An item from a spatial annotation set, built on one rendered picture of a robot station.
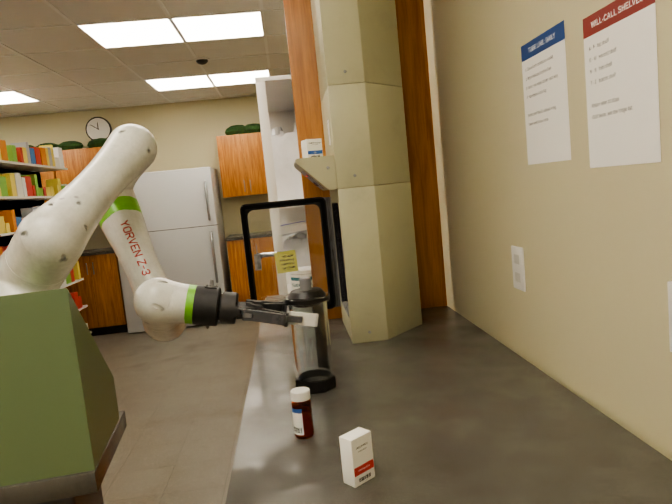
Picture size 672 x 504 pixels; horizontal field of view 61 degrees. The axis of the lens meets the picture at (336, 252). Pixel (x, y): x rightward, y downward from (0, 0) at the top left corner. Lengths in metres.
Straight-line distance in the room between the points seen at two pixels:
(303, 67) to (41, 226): 1.17
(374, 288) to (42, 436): 0.98
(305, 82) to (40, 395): 1.37
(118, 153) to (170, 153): 5.91
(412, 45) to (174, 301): 1.29
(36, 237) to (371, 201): 0.91
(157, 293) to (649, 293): 0.98
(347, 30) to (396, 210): 0.55
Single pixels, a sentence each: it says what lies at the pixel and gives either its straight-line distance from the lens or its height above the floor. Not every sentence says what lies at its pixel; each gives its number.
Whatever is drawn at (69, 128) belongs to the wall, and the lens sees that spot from 7.74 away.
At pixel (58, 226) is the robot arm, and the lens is 1.26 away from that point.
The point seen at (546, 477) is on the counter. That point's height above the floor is 0.94.
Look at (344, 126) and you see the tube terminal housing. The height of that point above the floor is 1.59.
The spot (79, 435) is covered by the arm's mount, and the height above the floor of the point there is 1.01.
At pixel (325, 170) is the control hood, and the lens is 1.70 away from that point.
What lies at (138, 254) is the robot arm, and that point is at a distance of 1.55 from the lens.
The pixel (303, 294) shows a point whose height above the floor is 1.18.
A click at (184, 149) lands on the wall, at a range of 7.38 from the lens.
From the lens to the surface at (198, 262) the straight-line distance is 6.70.
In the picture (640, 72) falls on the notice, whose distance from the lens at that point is 1.08.
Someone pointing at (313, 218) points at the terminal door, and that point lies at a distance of 2.02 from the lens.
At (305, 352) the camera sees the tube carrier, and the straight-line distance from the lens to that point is 1.36.
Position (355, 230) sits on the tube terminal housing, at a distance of 1.71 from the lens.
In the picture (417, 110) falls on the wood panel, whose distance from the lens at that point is 2.14.
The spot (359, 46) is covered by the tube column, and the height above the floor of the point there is 1.81.
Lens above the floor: 1.41
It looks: 6 degrees down
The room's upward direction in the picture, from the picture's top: 6 degrees counter-clockwise
